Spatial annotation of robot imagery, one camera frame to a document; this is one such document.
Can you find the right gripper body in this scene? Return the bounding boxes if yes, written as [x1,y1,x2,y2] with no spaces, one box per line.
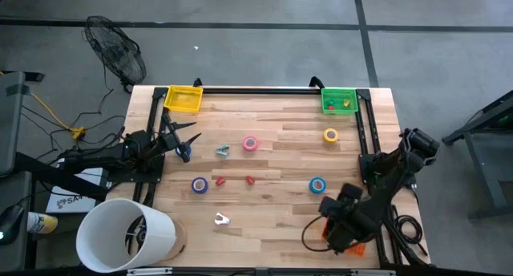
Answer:
[319,182,365,254]

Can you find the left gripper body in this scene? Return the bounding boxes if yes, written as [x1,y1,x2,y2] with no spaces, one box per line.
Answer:
[159,112,193,164]

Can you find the light blue tape roll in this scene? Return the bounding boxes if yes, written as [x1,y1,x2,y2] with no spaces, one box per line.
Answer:
[309,177,327,194]

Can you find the orange plastic basket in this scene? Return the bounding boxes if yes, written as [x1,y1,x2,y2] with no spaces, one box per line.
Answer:
[320,216,367,258]

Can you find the purple tape roll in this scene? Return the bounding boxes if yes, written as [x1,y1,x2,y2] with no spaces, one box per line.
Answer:
[191,177,209,194]

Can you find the yellow tape roll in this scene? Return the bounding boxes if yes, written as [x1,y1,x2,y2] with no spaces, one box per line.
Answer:
[322,128,340,144]

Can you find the yellow plastic basket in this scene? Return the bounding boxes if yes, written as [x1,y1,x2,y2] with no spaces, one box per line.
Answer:
[163,84,204,114]

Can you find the white cylinder shade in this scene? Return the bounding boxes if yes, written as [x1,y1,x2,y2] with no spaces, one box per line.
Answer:
[75,198,178,274]

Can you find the black floor fan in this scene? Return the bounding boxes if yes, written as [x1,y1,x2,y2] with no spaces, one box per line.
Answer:
[83,14,147,93]

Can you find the round wooden disc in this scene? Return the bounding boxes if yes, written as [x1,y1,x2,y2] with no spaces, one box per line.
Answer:
[166,218,188,262]

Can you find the green plastic basket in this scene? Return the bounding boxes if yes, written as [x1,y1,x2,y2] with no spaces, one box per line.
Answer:
[320,87,359,116]

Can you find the black stand beam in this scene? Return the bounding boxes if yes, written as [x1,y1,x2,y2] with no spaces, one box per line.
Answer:
[14,151,110,202]

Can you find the white printed box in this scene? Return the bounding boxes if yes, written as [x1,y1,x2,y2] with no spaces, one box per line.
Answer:
[45,159,109,214]

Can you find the dark metal side table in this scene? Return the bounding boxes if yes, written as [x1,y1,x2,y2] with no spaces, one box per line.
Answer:
[441,89,513,221]

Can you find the white yellow spray can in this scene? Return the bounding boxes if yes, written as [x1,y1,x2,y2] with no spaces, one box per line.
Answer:
[26,211,59,234]

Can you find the grey cabinet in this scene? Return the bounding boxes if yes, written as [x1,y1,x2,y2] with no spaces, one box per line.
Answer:
[0,70,45,177]

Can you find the grey desk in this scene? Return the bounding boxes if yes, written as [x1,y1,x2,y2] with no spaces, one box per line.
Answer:
[0,170,35,271]

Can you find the black computer mouse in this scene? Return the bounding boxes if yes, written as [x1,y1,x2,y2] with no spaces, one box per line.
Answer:
[0,205,26,246]

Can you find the black cable bundle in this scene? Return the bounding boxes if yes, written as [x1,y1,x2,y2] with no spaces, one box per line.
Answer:
[376,203,429,267]

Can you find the silver bracket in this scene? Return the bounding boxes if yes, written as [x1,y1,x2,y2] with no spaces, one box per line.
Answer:
[127,267,174,276]
[351,269,397,276]

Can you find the black table frame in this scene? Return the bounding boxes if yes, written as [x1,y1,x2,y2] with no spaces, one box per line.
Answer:
[131,85,432,269]

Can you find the yellow extension cable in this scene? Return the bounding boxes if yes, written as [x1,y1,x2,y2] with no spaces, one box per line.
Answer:
[0,70,87,140]

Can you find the black table edge rail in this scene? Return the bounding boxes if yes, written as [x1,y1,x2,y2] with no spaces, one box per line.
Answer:
[0,266,513,276]

